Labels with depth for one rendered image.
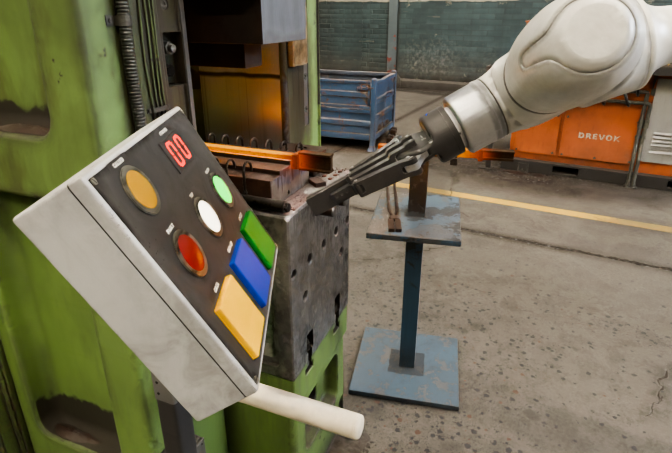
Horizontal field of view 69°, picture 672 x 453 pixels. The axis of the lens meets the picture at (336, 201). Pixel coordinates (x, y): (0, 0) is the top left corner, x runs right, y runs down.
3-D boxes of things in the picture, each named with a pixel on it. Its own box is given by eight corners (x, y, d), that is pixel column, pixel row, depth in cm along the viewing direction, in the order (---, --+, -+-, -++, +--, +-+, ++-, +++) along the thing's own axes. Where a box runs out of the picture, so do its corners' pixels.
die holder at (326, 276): (348, 303, 155) (350, 168, 139) (294, 382, 122) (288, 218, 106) (202, 270, 175) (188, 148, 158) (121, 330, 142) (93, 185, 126)
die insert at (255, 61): (262, 65, 118) (261, 39, 116) (245, 68, 111) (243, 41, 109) (162, 60, 128) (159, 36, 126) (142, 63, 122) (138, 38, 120)
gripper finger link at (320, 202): (356, 192, 73) (356, 194, 72) (315, 214, 74) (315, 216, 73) (346, 176, 72) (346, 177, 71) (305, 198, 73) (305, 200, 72)
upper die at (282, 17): (306, 39, 115) (305, -5, 112) (263, 44, 98) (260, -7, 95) (163, 35, 130) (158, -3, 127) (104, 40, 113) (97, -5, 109)
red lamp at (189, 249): (217, 263, 55) (213, 228, 54) (191, 283, 51) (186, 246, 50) (194, 258, 56) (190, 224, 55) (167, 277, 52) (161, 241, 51)
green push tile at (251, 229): (276, 245, 80) (250, 209, 77) (273, 268, 73) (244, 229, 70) (266, 250, 80) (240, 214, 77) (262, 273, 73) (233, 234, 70)
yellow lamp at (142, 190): (171, 203, 53) (165, 165, 51) (139, 219, 48) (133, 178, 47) (148, 199, 54) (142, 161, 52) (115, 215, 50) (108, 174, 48)
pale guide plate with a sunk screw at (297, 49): (308, 63, 145) (306, 2, 139) (294, 67, 137) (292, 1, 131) (301, 63, 146) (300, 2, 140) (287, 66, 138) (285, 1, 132)
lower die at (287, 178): (309, 181, 128) (308, 150, 125) (271, 208, 111) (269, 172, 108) (179, 163, 143) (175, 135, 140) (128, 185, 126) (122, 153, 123)
